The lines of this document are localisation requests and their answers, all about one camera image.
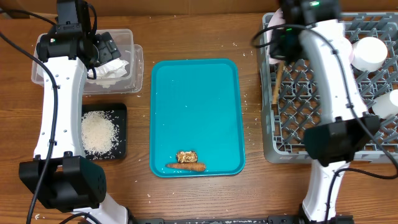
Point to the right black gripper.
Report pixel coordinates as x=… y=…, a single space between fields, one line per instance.
x=277 y=52

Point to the wooden chopstick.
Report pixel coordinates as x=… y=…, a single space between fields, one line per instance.
x=278 y=81

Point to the pale green bowl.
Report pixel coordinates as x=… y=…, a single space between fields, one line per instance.
x=369 y=54

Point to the pale green cup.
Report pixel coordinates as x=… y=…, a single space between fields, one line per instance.
x=386 y=105

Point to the brown nut bar piece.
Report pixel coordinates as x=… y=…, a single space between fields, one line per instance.
x=187 y=157

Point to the white tissue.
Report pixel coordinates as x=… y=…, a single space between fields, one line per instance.
x=109 y=73

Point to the white rice pile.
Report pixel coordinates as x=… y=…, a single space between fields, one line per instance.
x=99 y=133

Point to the large white plate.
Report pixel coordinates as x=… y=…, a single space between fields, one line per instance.
x=276 y=19

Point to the small white plate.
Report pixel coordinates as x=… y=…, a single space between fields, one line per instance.
x=346 y=49

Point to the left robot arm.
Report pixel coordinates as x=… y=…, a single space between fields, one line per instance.
x=59 y=175

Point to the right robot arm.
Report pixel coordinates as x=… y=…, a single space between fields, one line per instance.
x=314 y=28

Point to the grey dishwasher rack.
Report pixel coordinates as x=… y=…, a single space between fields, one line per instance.
x=298 y=106

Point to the teal plastic serving tray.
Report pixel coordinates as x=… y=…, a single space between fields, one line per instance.
x=195 y=105

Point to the clear plastic bin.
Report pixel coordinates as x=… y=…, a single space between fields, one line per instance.
x=133 y=74

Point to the orange carrot piece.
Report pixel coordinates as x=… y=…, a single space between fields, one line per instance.
x=197 y=167

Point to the black rectangular tray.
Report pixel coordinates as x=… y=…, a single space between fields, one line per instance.
x=118 y=112

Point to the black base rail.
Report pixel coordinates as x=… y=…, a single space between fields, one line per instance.
x=273 y=219

